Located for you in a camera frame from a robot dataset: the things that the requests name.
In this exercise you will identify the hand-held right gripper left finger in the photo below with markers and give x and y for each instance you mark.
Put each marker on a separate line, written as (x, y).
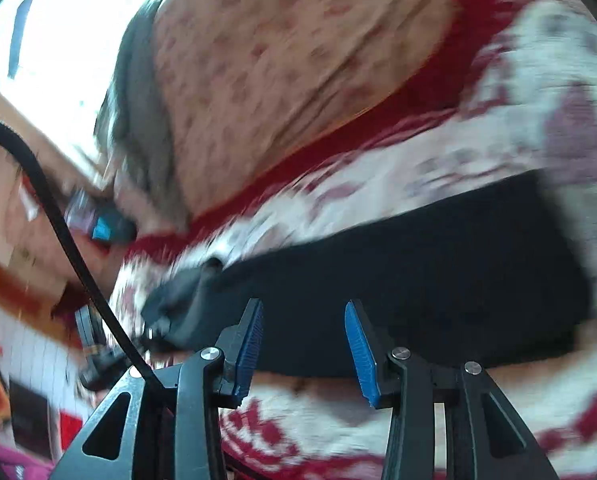
(246, 360)

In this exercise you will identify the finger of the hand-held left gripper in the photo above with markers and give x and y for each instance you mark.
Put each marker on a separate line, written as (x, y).
(151, 334)

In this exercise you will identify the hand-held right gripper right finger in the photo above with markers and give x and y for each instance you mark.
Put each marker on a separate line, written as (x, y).
(361, 360)

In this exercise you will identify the black pants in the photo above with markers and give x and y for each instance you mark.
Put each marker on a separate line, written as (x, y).
(428, 285)

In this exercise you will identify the teal bag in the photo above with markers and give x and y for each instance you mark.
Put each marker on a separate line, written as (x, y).
(104, 227)

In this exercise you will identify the pink cloth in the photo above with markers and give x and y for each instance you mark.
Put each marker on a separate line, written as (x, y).
(21, 465)

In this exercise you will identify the grey fleece garment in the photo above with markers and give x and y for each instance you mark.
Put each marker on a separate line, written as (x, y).
(143, 125)

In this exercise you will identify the red white floral blanket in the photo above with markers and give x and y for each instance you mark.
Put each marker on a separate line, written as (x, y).
(503, 125)

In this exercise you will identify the beige floral quilt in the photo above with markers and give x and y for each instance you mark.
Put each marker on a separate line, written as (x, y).
(278, 60)

